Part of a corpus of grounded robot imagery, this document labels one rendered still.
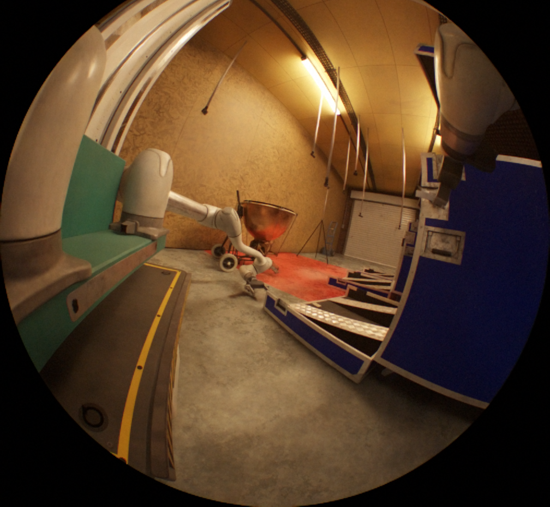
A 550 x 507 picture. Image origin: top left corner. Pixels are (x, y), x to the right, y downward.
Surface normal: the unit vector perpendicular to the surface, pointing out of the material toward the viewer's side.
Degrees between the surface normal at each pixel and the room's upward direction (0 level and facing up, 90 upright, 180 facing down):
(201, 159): 90
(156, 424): 0
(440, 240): 90
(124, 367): 0
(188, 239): 90
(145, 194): 90
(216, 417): 0
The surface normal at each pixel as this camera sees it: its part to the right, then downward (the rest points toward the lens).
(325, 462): 0.22, -0.98
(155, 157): 0.66, -0.18
